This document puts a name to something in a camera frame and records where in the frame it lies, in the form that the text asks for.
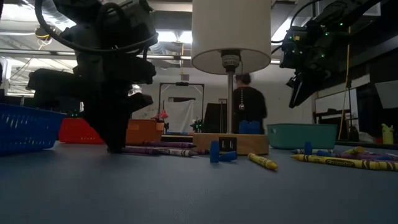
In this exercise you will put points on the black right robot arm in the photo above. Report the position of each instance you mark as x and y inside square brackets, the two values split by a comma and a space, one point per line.
[348, 12]

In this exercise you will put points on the white cloth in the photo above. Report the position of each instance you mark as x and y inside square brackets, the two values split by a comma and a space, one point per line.
[180, 115]

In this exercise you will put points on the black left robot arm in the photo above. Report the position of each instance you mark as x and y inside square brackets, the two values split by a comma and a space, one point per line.
[93, 31]

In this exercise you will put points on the red flower shaped object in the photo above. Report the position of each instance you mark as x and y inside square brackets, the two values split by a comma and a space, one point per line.
[161, 115]

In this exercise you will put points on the teal plastic bin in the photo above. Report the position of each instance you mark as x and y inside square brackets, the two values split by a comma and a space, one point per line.
[298, 137]

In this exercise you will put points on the black box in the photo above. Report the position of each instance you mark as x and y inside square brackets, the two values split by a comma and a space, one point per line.
[214, 118]

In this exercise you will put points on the blue plastic basket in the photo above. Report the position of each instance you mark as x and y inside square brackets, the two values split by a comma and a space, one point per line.
[28, 130]

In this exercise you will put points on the white lampshade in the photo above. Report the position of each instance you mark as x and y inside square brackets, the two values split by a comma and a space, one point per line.
[230, 25]

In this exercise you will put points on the whiteboard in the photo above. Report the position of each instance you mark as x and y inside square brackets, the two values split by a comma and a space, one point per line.
[334, 102]

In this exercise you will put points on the black stand frame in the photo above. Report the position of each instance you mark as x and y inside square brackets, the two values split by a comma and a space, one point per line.
[182, 83]

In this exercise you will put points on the yellow wrapped crayon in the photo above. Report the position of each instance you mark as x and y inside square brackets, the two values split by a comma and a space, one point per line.
[356, 150]
[262, 161]
[342, 162]

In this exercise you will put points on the yellow green bottle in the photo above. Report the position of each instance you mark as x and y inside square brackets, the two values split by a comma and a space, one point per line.
[387, 135]

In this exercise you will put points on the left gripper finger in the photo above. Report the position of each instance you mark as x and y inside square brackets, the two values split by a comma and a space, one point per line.
[119, 130]
[104, 130]

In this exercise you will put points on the red plastic basket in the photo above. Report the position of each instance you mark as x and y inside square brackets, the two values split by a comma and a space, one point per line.
[74, 132]

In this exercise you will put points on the person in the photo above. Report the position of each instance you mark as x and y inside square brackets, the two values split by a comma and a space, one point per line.
[253, 99]

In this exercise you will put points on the orange plastic bin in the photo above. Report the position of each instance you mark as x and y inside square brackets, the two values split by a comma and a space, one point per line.
[146, 132]

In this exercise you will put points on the metal lamp pole with socket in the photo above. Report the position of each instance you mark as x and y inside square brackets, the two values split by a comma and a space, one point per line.
[230, 102]

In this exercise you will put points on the purple crayon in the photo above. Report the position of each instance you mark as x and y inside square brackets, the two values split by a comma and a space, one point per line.
[351, 155]
[174, 145]
[202, 152]

